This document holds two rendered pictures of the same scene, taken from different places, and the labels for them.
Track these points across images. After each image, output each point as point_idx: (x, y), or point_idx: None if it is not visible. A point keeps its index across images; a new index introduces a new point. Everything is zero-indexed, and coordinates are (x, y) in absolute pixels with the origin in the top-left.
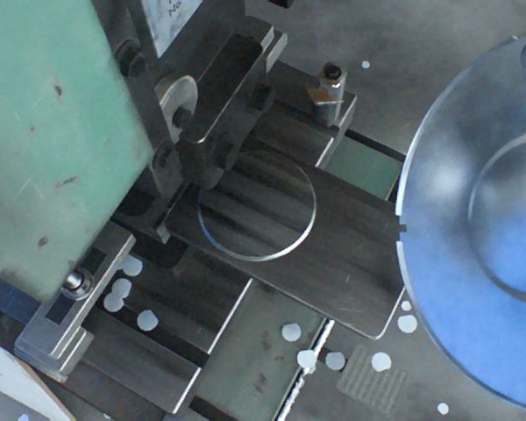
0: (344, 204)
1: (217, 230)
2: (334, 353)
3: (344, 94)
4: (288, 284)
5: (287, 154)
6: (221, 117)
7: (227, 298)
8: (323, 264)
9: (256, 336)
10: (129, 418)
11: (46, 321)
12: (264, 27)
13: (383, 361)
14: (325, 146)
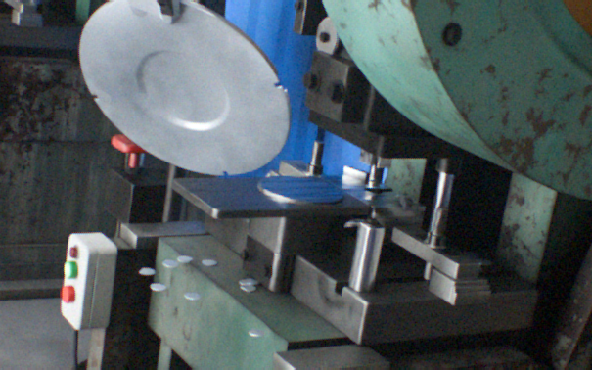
0: (266, 203)
1: (296, 178)
2: (174, 264)
3: (373, 300)
4: (237, 179)
5: (325, 207)
6: (322, 57)
7: None
8: (236, 187)
9: (222, 256)
10: None
11: (300, 164)
12: (458, 261)
13: (146, 271)
14: (332, 277)
